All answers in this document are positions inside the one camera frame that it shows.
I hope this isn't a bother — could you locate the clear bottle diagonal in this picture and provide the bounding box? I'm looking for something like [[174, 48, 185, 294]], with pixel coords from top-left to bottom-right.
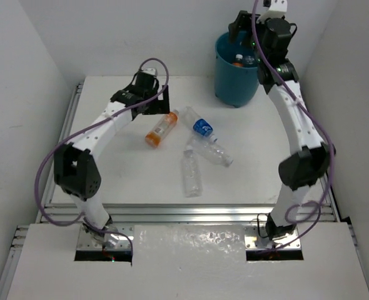
[[186, 136, 233, 168]]

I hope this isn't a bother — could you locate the clear bottle front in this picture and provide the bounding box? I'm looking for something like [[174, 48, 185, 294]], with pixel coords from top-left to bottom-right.
[[181, 148, 202, 198]]

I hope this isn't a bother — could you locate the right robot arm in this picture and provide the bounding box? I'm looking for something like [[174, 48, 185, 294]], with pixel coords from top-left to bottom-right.
[[228, 9, 335, 241]]

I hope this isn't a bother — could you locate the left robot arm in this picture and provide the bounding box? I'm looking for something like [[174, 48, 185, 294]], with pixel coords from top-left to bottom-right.
[[54, 68, 169, 236]]

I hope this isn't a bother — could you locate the teal plastic bin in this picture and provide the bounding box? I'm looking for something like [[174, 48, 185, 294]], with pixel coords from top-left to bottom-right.
[[215, 32, 260, 108]]

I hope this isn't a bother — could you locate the blue label bottle back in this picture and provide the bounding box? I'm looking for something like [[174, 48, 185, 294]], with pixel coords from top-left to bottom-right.
[[179, 106, 218, 143]]

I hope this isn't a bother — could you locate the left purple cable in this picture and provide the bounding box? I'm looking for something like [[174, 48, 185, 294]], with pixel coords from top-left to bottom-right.
[[34, 57, 170, 251]]

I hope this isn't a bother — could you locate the purple cable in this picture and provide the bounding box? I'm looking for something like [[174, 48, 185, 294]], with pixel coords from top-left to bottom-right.
[[251, 0, 335, 251], [34, 57, 170, 251]]

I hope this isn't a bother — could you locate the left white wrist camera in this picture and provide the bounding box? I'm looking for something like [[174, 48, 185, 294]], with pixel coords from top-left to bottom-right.
[[139, 67, 158, 78]]

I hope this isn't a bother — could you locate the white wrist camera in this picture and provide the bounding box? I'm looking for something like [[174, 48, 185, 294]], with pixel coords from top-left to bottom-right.
[[139, 67, 158, 78], [258, 0, 288, 23]]

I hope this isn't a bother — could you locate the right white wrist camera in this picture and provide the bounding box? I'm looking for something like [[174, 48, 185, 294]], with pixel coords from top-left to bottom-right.
[[258, 0, 288, 23]]

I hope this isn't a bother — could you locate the aluminium frame rail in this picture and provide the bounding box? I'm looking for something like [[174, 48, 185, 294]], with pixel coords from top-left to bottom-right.
[[0, 77, 369, 299]]

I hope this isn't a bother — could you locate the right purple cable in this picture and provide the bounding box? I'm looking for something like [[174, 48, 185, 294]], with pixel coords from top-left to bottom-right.
[[251, 0, 335, 251]]

